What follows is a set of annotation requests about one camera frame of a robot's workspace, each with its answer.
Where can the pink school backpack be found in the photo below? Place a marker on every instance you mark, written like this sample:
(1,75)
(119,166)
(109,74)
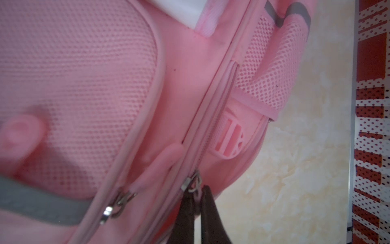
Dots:
(112,110)

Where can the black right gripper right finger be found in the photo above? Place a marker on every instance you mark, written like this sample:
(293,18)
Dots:
(212,229)

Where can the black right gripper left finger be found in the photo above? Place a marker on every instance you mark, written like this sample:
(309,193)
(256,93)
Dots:
(183,230)

